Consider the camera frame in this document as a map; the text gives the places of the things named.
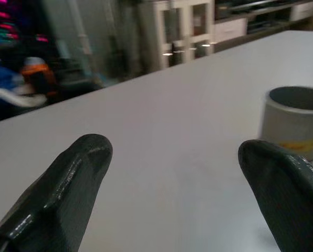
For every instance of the white low shelf unit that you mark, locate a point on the white low shelf unit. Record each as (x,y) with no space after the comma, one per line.
(266,18)

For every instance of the blue and white bag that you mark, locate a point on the blue and white bag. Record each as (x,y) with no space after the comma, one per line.
(9,86)

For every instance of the orange and black bottle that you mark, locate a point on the orange and black bottle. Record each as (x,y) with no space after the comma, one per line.
(38,76)

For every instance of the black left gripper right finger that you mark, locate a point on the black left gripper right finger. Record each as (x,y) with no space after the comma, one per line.
(290,199)

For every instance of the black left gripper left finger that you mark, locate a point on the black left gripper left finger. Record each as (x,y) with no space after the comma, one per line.
(64,197)

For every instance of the white glass-door cabinet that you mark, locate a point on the white glass-door cabinet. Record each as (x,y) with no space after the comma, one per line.
(184,31)

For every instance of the grey mug with yellow print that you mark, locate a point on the grey mug with yellow print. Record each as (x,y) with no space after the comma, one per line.
(293,123)

